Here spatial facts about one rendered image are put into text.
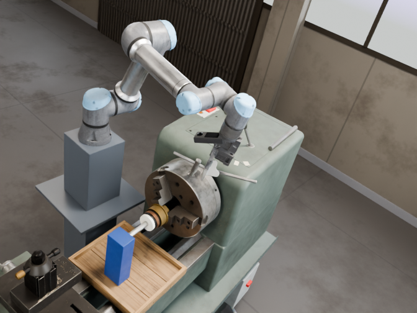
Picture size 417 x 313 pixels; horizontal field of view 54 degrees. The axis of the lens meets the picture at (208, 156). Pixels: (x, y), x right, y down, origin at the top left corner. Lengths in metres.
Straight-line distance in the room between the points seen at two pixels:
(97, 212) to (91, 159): 0.32
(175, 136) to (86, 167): 0.44
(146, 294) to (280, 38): 2.91
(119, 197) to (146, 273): 0.61
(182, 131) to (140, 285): 0.67
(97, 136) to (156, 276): 0.67
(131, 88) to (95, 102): 0.16
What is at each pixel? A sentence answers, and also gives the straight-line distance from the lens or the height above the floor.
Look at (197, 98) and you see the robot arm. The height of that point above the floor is 1.63.
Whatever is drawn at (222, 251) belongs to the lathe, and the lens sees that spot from 1.89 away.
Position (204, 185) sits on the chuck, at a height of 1.21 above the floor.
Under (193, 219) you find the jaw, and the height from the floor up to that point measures 1.11.
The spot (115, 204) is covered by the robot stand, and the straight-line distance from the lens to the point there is 2.14.
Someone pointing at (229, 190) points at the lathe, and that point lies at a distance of 1.69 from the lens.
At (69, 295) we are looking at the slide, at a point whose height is 0.97.
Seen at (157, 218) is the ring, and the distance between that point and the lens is 1.59.
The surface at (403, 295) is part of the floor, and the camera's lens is 3.46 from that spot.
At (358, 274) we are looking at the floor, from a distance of 3.38.
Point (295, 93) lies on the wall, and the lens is 4.18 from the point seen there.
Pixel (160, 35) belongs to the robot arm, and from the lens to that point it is 1.61.
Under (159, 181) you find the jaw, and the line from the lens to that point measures 1.62.
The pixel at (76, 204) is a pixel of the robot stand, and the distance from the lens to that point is 2.14.
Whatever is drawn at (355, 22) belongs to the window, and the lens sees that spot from 3.80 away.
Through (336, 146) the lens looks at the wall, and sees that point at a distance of 4.13.
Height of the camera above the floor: 2.23
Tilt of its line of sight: 35 degrees down
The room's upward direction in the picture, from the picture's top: 14 degrees clockwise
